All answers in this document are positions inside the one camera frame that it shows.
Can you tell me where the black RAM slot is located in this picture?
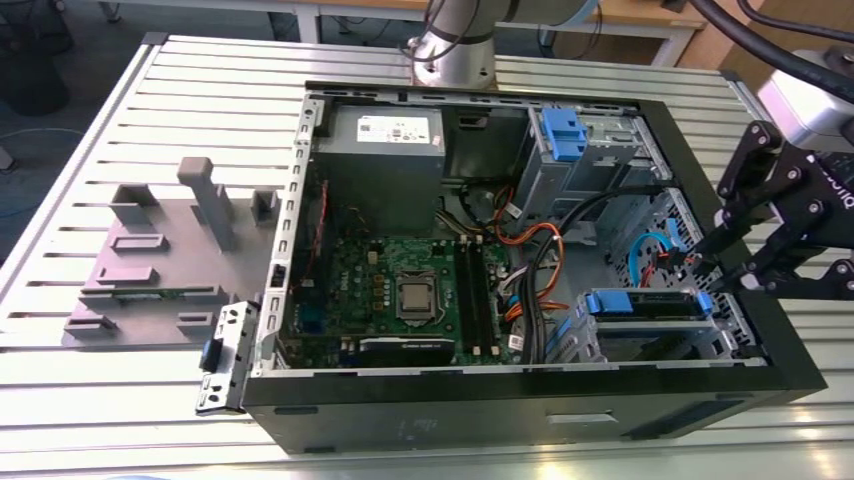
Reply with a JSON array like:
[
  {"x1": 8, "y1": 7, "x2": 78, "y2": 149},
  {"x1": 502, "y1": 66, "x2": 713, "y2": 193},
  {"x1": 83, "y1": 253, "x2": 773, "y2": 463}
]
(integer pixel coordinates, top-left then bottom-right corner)
[
  {"x1": 470, "y1": 234, "x2": 503, "y2": 359},
  {"x1": 454, "y1": 234, "x2": 487, "y2": 359}
]

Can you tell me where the wooden cabinet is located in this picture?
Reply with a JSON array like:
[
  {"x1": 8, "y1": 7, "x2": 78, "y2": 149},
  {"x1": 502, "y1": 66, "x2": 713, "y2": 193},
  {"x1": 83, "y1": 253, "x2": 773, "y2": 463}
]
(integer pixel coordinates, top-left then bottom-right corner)
[{"x1": 677, "y1": 0, "x2": 854, "y2": 135}]

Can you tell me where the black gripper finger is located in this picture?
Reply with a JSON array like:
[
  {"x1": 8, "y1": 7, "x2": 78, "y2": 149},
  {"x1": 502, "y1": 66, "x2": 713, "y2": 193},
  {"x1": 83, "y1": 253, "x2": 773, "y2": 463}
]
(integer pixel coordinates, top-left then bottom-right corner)
[
  {"x1": 706, "y1": 219, "x2": 854, "y2": 301},
  {"x1": 691, "y1": 119, "x2": 786, "y2": 275}
]

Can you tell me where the blue data wire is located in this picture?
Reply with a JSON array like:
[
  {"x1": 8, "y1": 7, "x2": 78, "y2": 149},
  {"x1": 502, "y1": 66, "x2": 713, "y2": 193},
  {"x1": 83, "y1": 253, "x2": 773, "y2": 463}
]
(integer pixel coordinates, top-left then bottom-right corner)
[{"x1": 627, "y1": 219, "x2": 679, "y2": 291}]

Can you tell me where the black graphics card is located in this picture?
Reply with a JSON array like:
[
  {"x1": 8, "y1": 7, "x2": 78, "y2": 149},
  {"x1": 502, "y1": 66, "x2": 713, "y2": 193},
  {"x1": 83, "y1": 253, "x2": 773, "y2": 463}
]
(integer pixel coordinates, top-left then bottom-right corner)
[{"x1": 338, "y1": 335, "x2": 459, "y2": 370}]

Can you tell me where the black open PC case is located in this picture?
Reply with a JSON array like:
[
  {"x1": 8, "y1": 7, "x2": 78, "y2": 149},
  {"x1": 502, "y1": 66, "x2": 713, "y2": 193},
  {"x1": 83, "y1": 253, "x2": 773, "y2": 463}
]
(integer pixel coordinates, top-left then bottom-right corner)
[{"x1": 239, "y1": 78, "x2": 830, "y2": 455}]

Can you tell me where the power wire black connector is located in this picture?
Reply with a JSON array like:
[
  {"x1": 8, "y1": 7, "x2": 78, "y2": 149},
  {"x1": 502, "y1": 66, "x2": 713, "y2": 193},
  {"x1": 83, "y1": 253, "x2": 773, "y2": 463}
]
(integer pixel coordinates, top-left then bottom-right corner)
[{"x1": 655, "y1": 247, "x2": 709, "y2": 276}]

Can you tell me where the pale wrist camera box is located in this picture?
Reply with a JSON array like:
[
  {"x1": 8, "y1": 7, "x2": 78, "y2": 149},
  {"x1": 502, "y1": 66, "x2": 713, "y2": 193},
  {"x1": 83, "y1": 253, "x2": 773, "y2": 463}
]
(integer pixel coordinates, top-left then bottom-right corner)
[{"x1": 754, "y1": 47, "x2": 854, "y2": 150}]

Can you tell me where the metal drive cage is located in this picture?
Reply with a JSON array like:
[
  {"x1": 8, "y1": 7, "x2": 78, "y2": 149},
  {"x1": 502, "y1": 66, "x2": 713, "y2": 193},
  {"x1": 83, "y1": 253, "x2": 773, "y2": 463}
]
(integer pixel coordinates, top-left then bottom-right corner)
[{"x1": 517, "y1": 104, "x2": 673, "y2": 221}]

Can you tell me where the metal disk bay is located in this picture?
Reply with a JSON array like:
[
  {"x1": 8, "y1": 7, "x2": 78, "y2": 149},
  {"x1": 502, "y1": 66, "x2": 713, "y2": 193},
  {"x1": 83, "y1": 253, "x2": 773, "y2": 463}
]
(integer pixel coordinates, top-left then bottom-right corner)
[{"x1": 546, "y1": 287, "x2": 766, "y2": 369}]

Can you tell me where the wooden top desk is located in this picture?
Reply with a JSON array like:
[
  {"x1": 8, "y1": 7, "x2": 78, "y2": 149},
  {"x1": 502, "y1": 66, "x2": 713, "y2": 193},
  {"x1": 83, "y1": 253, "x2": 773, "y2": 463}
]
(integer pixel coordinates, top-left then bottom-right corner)
[{"x1": 266, "y1": 0, "x2": 709, "y2": 69}]

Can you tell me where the green RAM stick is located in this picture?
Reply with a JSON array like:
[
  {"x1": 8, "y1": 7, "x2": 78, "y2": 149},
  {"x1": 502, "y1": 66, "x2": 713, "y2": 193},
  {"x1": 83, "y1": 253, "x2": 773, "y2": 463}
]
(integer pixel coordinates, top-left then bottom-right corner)
[{"x1": 114, "y1": 287, "x2": 188, "y2": 303}]

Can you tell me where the silver CPU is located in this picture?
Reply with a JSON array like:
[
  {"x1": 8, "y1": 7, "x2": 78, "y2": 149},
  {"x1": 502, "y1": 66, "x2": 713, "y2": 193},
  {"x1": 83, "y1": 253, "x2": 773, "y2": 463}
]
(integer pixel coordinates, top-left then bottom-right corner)
[{"x1": 398, "y1": 282, "x2": 441, "y2": 315}]

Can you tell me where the blue plastic drive latch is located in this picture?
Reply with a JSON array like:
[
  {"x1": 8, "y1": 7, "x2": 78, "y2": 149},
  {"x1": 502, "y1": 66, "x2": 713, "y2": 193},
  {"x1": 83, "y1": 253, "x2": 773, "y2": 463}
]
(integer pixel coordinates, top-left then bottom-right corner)
[{"x1": 542, "y1": 107, "x2": 589, "y2": 162}]

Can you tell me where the metal socket cover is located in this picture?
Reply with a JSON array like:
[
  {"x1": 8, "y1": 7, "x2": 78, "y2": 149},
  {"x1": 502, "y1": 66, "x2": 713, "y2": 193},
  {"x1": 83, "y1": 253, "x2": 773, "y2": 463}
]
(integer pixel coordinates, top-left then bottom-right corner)
[{"x1": 394, "y1": 279, "x2": 443, "y2": 321}]

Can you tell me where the CPU socket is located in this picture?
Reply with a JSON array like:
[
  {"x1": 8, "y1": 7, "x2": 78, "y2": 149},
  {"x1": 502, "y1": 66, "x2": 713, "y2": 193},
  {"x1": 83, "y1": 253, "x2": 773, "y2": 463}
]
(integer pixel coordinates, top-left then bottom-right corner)
[{"x1": 391, "y1": 268, "x2": 449, "y2": 329}]

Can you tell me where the orange wire bundle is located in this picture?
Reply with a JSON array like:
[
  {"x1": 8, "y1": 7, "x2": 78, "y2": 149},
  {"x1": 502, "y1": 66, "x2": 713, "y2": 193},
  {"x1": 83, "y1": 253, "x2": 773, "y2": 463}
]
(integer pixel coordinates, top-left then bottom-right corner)
[{"x1": 494, "y1": 187, "x2": 573, "y2": 324}]

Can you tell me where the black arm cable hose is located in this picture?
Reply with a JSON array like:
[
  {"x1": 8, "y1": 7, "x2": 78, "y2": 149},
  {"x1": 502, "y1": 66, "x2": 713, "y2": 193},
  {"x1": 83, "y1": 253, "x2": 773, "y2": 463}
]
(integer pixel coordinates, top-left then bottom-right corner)
[{"x1": 686, "y1": 0, "x2": 854, "y2": 104}]

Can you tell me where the black office chair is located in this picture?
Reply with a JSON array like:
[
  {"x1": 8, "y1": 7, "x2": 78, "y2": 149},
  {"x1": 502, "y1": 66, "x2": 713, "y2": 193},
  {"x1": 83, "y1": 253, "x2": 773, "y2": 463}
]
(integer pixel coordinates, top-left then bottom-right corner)
[{"x1": 0, "y1": 0, "x2": 76, "y2": 117}]

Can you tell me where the green motherboard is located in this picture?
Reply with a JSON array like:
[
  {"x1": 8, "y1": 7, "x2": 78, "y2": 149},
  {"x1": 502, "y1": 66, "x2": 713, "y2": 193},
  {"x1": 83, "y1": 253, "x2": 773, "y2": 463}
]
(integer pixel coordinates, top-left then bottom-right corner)
[{"x1": 278, "y1": 234, "x2": 529, "y2": 369}]

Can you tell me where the blue expansion slot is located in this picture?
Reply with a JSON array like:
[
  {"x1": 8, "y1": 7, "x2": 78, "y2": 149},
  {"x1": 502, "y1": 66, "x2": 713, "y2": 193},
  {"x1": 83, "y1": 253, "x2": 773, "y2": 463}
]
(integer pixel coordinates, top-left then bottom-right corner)
[{"x1": 298, "y1": 305, "x2": 327, "y2": 335}]

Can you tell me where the hard disk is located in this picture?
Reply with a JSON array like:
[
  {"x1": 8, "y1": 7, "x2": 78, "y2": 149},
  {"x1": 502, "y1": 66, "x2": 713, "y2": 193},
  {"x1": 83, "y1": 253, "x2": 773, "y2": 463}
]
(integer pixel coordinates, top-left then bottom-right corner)
[{"x1": 583, "y1": 289, "x2": 714, "y2": 322}]

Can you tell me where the grey parts rack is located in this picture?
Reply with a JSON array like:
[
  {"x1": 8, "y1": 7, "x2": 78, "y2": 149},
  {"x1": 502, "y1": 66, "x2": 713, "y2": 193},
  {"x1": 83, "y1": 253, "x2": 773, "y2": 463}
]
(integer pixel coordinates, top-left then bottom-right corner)
[{"x1": 59, "y1": 155, "x2": 286, "y2": 354}]

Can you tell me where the metal card retainer bracket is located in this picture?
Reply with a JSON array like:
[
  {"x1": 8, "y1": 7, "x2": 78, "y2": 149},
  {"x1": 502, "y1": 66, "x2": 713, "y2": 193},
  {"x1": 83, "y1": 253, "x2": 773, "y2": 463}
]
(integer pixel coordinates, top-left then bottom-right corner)
[{"x1": 194, "y1": 300, "x2": 262, "y2": 416}]

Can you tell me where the thick black cable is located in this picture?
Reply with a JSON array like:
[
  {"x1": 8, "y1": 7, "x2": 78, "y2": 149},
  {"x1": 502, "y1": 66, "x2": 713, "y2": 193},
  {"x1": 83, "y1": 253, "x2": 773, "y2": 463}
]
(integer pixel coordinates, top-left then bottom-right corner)
[{"x1": 519, "y1": 185, "x2": 669, "y2": 364}]

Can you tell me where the grey power supply unit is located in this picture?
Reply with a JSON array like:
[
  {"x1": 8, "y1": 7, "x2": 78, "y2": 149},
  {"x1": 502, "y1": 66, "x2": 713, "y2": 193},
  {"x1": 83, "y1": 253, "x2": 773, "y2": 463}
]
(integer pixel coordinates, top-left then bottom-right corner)
[{"x1": 311, "y1": 104, "x2": 447, "y2": 237}]

